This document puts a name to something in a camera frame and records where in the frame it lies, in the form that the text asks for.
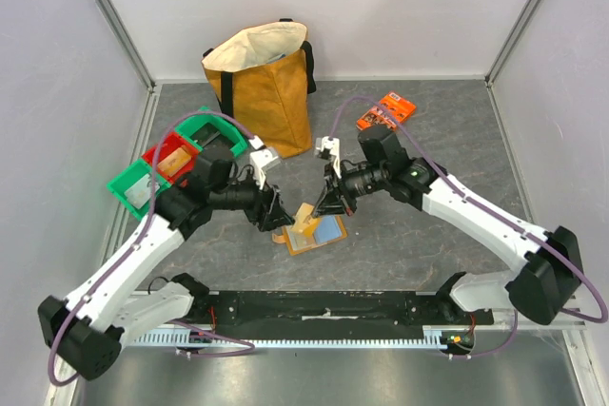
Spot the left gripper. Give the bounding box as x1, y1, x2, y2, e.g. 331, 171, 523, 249
209, 167, 294, 231

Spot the tan card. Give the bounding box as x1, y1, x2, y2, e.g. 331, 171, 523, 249
288, 233, 315, 252
291, 203, 322, 237
157, 146, 193, 178

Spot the yellow leather card holder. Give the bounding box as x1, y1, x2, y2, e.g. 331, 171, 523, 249
271, 215, 347, 256

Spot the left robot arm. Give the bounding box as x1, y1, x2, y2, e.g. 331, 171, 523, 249
37, 145, 294, 386

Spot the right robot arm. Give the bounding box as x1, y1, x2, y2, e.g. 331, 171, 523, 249
313, 125, 582, 325

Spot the black card in bin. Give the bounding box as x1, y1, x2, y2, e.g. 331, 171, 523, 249
191, 123, 235, 148

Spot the tan card in bin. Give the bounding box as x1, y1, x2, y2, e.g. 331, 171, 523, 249
157, 146, 193, 178

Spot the grey card in bin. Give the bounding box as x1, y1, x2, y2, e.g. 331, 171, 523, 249
125, 174, 151, 209

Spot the orange screw box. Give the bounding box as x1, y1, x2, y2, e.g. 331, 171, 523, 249
356, 91, 417, 131

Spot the red bin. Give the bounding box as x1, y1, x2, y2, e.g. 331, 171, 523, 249
156, 132, 201, 184

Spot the green bin far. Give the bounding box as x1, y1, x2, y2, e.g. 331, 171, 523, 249
174, 114, 248, 158

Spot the green bin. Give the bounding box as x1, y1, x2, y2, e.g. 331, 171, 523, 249
174, 114, 248, 158
107, 159, 151, 221

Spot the brown paper tote bag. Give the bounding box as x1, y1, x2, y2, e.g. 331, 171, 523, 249
201, 18, 317, 158

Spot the green bin near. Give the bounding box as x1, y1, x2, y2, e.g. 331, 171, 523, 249
107, 159, 151, 221

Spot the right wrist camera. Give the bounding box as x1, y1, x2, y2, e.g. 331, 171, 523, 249
314, 136, 342, 178

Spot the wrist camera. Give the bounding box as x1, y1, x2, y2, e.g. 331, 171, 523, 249
314, 136, 342, 178
249, 135, 281, 189

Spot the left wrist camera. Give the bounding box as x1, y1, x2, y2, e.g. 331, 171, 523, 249
249, 135, 281, 189

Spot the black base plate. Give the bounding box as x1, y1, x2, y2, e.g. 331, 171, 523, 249
186, 291, 494, 327

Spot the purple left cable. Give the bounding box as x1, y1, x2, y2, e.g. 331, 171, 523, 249
47, 110, 265, 387

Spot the slotted cable duct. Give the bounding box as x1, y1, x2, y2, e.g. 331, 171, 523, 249
130, 327, 447, 350

